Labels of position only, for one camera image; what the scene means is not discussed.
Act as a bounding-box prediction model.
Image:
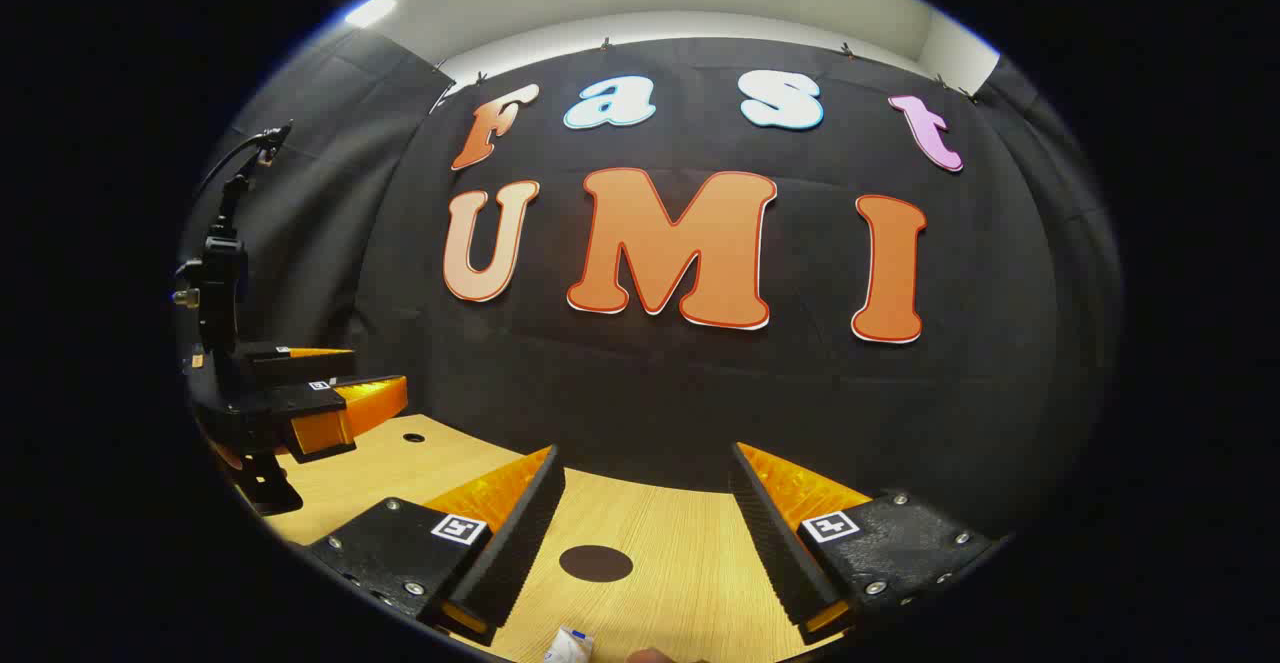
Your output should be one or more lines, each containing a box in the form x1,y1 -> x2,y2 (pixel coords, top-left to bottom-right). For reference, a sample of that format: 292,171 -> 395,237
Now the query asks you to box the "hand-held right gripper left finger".
305,445 -> 567,646

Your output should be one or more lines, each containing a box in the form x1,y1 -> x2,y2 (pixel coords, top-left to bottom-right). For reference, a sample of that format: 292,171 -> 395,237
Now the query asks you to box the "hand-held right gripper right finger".
728,441 -> 1001,646

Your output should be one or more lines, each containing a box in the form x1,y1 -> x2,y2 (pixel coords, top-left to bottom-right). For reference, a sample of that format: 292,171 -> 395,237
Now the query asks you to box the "dark brown round coaster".
559,545 -> 634,584

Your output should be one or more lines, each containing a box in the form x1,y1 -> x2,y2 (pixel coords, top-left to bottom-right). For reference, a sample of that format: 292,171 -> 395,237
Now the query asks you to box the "white toothpaste tube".
545,627 -> 595,663

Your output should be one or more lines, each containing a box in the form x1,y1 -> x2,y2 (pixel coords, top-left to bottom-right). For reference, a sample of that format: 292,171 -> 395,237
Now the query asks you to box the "wooden desktop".
215,413 -> 901,663

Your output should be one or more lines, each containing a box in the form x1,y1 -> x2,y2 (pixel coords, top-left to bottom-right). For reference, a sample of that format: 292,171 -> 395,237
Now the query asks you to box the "black backdrop cloth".
175,28 -> 1126,534

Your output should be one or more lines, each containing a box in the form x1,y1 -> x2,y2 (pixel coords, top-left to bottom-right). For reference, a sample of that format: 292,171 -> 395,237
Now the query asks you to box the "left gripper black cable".
195,126 -> 291,194

